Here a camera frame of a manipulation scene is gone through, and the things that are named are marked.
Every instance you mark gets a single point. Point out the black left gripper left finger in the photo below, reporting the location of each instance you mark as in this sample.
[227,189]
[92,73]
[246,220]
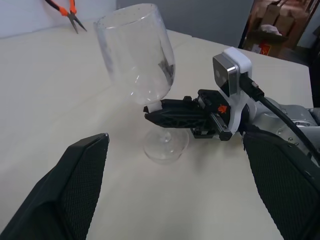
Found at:
[55,190]

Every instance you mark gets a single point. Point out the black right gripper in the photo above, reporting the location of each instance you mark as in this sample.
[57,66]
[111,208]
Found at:
[215,105]

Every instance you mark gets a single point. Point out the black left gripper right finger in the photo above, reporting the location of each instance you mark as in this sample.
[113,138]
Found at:
[287,190]

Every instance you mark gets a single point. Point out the clear wine glass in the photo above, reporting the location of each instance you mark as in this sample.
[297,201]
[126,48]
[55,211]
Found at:
[130,50]

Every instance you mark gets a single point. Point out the cardboard box with red print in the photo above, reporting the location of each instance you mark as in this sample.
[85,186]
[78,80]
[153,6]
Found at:
[270,45]

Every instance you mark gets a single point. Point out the pink cloth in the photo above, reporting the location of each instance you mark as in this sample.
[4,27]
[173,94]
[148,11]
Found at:
[271,28]

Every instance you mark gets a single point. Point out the brown cardboard box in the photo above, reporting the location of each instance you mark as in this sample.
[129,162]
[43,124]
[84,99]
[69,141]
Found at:
[285,25]

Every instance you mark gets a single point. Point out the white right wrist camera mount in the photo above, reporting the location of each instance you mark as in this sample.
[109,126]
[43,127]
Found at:
[237,110]

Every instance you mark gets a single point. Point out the dark door frame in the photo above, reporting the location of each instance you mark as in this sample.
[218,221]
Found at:
[246,22]

